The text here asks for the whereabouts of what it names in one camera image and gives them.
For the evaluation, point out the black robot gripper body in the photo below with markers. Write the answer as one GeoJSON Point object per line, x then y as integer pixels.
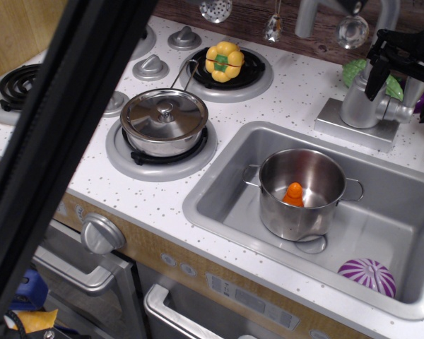
{"type": "Point", "coordinates": [404, 51]}

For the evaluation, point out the silver faucet lever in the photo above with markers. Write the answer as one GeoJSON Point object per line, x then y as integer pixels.
{"type": "Point", "coordinates": [391, 109]}

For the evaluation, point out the purple toy eggplant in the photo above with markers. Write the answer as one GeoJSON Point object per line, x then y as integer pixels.
{"type": "Point", "coordinates": [419, 105]}

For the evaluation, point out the hanging round steel ladle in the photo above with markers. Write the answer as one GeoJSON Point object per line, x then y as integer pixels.
{"type": "Point", "coordinates": [352, 32]}

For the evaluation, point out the silver toy faucet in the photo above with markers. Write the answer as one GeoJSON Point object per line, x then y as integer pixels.
{"type": "Point", "coordinates": [354, 119]}

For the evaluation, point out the hanging steel spoon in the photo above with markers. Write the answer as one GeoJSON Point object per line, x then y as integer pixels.
{"type": "Point", "coordinates": [274, 26]}

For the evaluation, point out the grey toy sink basin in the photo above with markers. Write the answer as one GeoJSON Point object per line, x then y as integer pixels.
{"type": "Point", "coordinates": [380, 218]}

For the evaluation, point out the back right stove burner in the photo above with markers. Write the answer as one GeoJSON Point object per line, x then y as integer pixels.
{"type": "Point", "coordinates": [255, 78]}

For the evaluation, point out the steel pot in sink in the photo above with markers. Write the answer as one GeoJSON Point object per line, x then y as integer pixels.
{"type": "Point", "coordinates": [324, 186]}

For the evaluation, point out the orange toy carrot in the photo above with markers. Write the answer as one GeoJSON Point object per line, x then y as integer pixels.
{"type": "Point", "coordinates": [294, 195]}

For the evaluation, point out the yellow toy bell pepper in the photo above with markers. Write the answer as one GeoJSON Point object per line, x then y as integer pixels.
{"type": "Point", "coordinates": [224, 61]}

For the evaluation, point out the purple striped toy onion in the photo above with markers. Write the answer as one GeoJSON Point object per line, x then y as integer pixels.
{"type": "Point", "coordinates": [371, 274]}

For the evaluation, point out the hanging perforated steel ladle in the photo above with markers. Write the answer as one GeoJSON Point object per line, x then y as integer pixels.
{"type": "Point", "coordinates": [216, 11]}

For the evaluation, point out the grey stove knob back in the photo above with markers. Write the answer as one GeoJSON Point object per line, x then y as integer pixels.
{"type": "Point", "coordinates": [184, 40]}

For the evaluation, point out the grey stove knob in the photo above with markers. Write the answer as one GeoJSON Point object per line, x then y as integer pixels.
{"type": "Point", "coordinates": [184, 40]}
{"type": "Point", "coordinates": [115, 104]}
{"type": "Point", "coordinates": [150, 69]}

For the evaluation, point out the steel lidded saucepan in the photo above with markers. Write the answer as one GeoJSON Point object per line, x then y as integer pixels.
{"type": "Point", "coordinates": [164, 122]}

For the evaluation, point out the grey stove knob middle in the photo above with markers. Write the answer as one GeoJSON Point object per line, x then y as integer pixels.
{"type": "Point", "coordinates": [150, 69]}

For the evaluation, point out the grey stove knob front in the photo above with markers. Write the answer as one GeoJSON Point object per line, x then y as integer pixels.
{"type": "Point", "coordinates": [115, 104]}

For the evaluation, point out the grey dishwasher control panel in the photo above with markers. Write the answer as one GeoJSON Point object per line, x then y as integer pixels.
{"type": "Point", "coordinates": [253, 302]}

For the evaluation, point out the grey oven dial knob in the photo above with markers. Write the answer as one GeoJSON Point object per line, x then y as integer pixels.
{"type": "Point", "coordinates": [101, 236]}

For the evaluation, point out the left black coil burner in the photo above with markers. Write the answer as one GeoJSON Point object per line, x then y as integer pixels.
{"type": "Point", "coordinates": [14, 90]}

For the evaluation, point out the blue object on floor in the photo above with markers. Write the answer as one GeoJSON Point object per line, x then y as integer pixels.
{"type": "Point", "coordinates": [31, 293]}

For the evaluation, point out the yellow cloth on floor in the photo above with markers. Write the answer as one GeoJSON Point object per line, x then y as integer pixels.
{"type": "Point", "coordinates": [34, 321]}

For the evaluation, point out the black camera frame bar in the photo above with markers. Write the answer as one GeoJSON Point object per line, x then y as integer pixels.
{"type": "Point", "coordinates": [82, 67]}

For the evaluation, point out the silver dishwasher door handle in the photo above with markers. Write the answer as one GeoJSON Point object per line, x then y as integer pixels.
{"type": "Point", "coordinates": [154, 304]}

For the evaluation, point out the silver oven door handle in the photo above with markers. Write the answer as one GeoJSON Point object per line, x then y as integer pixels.
{"type": "Point", "coordinates": [94, 283]}

